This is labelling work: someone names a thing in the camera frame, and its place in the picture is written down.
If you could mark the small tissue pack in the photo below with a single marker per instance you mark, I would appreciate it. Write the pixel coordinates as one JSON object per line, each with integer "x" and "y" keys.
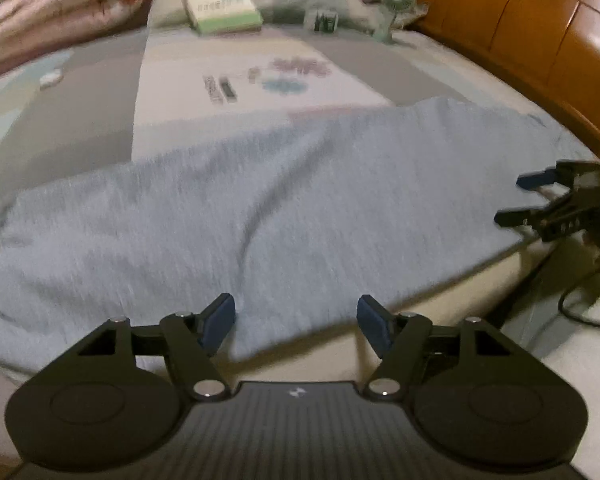
{"x": 322, "y": 21}

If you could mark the green and white book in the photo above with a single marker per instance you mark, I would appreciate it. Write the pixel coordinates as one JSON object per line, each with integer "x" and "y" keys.
{"x": 220, "y": 7}

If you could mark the small white case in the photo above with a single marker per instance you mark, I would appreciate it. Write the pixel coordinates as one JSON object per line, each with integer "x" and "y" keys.
{"x": 49, "y": 79}

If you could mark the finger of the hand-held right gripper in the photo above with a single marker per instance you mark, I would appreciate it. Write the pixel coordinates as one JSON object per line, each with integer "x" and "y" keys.
{"x": 537, "y": 179}
{"x": 570, "y": 215}

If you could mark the grey sweatpants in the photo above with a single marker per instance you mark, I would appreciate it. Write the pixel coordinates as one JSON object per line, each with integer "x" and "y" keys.
{"x": 280, "y": 200}

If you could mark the wooden headboard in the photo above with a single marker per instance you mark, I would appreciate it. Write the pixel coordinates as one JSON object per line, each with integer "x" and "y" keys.
{"x": 530, "y": 25}

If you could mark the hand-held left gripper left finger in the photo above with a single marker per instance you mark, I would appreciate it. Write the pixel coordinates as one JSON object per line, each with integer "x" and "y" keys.
{"x": 219, "y": 325}

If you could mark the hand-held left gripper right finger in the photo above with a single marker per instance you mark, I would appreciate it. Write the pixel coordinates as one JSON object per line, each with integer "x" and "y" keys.
{"x": 375, "y": 325}

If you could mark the pink floral quilt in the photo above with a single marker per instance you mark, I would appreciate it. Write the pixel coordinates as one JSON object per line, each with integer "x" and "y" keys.
{"x": 55, "y": 10}

